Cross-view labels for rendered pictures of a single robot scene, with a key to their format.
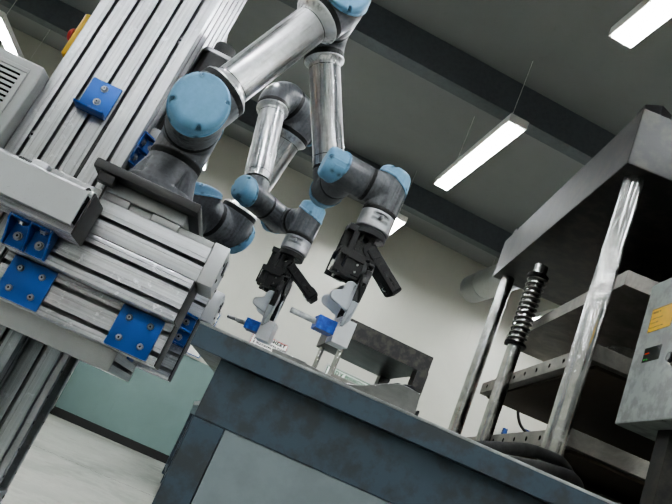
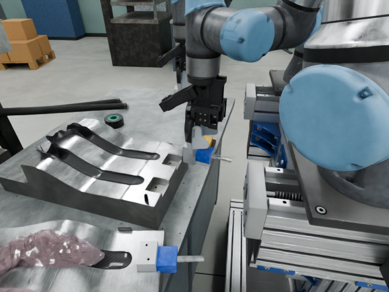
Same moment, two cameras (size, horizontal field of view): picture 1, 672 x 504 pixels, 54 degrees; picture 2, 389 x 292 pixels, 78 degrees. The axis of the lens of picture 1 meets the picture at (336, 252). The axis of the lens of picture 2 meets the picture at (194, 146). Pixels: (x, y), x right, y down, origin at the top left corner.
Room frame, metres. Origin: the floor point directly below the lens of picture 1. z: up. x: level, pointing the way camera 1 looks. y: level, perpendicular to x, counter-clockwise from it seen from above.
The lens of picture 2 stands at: (2.22, 0.21, 1.32)
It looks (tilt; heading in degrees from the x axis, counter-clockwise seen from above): 35 degrees down; 193
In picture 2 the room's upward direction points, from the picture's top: straight up
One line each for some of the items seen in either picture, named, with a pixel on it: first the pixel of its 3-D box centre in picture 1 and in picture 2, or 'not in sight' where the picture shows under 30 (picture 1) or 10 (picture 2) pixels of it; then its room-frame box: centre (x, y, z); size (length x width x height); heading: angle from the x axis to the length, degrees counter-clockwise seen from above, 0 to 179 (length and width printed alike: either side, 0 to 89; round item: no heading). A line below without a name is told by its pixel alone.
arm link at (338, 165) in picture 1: (344, 174); not in sight; (1.30, 0.05, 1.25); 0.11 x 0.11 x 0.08; 12
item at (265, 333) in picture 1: (250, 325); (208, 154); (1.71, 0.13, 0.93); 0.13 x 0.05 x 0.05; 81
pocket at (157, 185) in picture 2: not in sight; (157, 189); (1.81, 0.01, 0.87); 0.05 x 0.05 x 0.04; 87
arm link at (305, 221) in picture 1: (306, 222); (205, 25); (1.71, 0.11, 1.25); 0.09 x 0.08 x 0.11; 44
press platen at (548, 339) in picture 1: (641, 352); not in sight; (2.29, -1.18, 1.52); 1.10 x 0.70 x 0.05; 177
